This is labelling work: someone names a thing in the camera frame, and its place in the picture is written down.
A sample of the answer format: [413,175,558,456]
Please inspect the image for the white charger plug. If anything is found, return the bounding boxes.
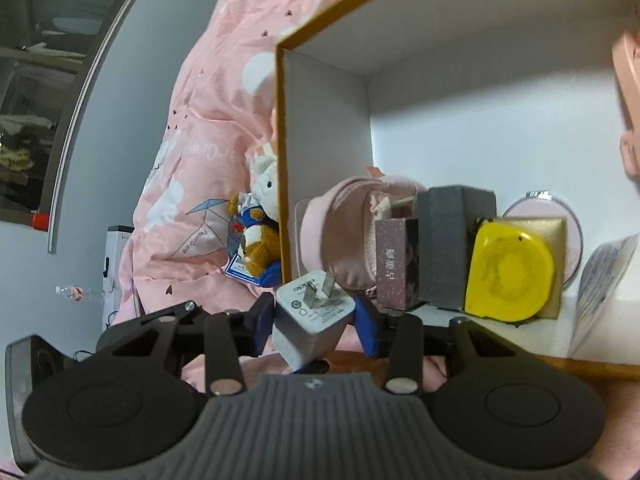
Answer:
[271,270,356,370]

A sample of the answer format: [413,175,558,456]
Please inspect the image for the mauve speckled small box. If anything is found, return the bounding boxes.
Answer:
[375,218,420,311]

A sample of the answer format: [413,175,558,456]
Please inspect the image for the pink mini backpack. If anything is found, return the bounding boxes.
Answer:
[294,176,425,292]

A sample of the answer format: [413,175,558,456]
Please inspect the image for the yellow tape measure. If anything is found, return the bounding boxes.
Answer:
[463,221,557,323]

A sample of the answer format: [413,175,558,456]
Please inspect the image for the dark grey box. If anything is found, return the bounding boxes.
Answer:
[414,185,497,311]

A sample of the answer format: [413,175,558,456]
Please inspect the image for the gold box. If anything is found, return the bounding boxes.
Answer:
[474,214,569,321]

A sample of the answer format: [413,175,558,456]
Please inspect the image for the round compact mirror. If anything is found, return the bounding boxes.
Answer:
[503,190,584,287]

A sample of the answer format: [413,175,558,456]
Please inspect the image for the white hand cream tube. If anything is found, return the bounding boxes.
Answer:
[568,233,639,358]

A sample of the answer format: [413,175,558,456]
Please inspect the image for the pink handheld fan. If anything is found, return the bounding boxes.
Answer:
[612,32,640,181]

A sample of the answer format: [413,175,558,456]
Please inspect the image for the blue white card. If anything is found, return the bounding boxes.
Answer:
[224,252,260,286]

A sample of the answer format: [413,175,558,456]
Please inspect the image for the white storage box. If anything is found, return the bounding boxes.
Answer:
[102,226,134,330]

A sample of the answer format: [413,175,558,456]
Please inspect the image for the white black plush cat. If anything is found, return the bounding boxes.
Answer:
[250,142,280,222]

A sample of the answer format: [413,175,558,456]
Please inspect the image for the pink cloud-print duvet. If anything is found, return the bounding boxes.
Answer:
[115,0,337,323]

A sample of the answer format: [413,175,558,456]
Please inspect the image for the orange cardboard box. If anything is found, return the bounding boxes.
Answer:
[277,0,639,278]

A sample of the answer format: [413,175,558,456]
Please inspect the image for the brown plush keychain toy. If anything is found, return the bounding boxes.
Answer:
[239,224,281,278]

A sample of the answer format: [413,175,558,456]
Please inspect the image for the window frame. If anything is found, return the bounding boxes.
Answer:
[1,0,134,254]

